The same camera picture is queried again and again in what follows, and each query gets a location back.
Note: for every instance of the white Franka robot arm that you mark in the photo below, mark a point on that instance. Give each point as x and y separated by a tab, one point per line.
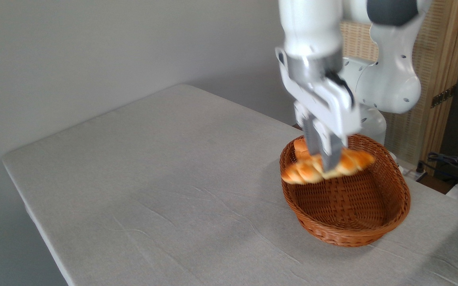
392	79

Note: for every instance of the round knotted bread roll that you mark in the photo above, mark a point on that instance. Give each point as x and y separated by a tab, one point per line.
300	149

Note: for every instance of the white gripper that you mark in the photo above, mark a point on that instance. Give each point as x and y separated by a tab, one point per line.
332	103

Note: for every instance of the long braided bread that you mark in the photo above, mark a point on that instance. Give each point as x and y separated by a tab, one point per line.
304	171

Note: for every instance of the dark metal screen hinge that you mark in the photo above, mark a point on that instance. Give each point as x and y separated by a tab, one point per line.
443	96

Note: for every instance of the brown wicker basket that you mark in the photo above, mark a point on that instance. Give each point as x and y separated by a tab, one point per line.
348	235

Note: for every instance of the grey tablecloth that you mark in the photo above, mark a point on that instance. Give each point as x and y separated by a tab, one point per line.
173	206

